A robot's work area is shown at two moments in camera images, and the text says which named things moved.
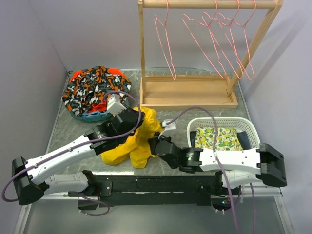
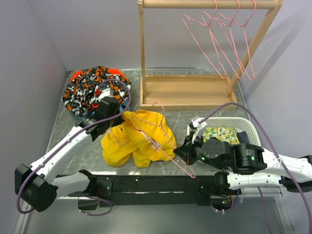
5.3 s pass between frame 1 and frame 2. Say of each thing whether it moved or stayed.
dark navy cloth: stayed
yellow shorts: stayed
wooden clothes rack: stayed
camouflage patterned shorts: stayed
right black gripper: moved
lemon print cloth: stayed
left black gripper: moved
